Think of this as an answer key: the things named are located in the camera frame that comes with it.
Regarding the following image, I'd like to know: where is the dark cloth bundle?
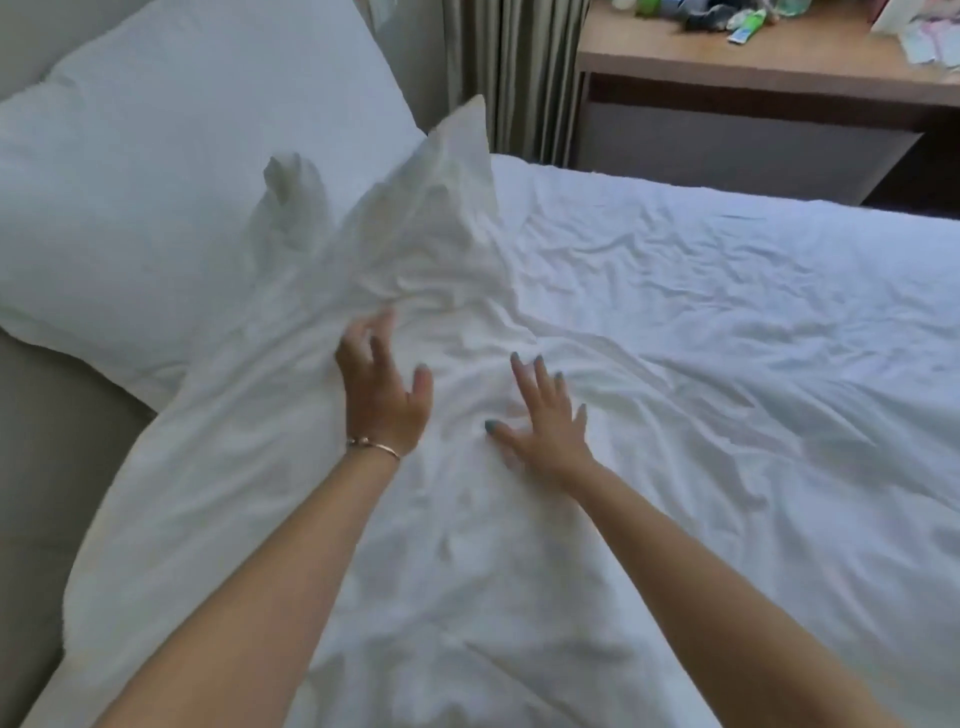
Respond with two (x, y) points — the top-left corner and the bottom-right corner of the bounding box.
(677, 0), (745, 33)

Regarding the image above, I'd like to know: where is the green toothpaste tube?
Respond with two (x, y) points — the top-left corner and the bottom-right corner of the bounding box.
(726, 9), (771, 45)

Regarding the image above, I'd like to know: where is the white bed duvet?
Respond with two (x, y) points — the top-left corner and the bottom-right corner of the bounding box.
(296, 153), (960, 728)

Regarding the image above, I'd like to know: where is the striped grey curtain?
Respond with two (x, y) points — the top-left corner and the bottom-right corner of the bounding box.
(442, 0), (594, 170)

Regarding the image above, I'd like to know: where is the person's left forearm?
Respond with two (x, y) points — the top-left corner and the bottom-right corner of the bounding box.
(96, 447), (404, 728)

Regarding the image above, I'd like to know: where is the pile of pale packets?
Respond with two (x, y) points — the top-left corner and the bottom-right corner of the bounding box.
(870, 0), (960, 70)

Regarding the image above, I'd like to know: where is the wooden desk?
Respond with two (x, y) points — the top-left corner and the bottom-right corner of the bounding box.
(571, 0), (960, 220)

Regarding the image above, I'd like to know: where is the smooth white pillow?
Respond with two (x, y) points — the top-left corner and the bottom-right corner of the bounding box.
(0, 0), (429, 412)

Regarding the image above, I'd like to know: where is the person's right hand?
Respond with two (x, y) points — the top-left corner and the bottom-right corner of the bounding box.
(483, 351), (595, 490)

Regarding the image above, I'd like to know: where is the person's left hand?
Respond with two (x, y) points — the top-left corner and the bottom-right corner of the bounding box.
(334, 306), (435, 459)

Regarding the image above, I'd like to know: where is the thin gold bracelet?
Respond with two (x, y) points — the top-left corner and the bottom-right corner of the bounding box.
(344, 435), (403, 461)

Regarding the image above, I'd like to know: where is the person's right forearm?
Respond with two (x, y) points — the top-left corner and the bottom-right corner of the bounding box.
(549, 459), (910, 728)

